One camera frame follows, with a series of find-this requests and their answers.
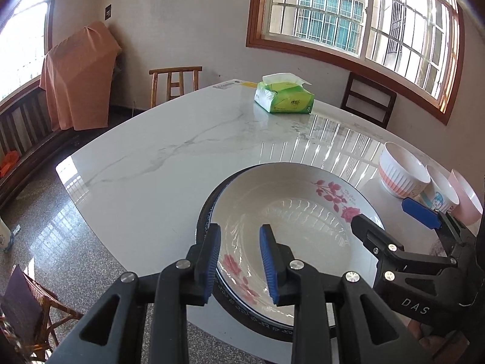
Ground white plate pink roses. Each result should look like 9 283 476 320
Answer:
210 163 382 332

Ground blue white floral plate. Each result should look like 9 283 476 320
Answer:
196 163 331 342

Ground person's right hand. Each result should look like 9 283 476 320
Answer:
407 320 469 363

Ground white blue dog bowl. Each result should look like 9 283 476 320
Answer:
420 165 460 213

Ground plain pink bowl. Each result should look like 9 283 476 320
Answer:
448 169 483 226

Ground white pink rabbit bowl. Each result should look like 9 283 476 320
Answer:
378 141 431 199

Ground rattan chair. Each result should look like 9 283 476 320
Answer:
1 265 83 363

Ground dark wooden chair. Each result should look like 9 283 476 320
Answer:
340 72 397 129

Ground white patterned cup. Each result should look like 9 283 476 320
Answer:
0 219 14 252

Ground green tissue pack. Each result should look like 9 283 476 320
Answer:
254 72 315 114

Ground brown framed barred window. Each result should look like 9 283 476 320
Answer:
246 0 464 123

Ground dark wooden bench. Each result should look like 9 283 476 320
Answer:
1 80 64 207

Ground pink cloth covered furniture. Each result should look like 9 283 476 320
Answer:
39 22 122 131

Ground light wooden chair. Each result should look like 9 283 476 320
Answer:
148 66 203 108

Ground black wall switch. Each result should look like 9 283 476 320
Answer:
104 4 112 21

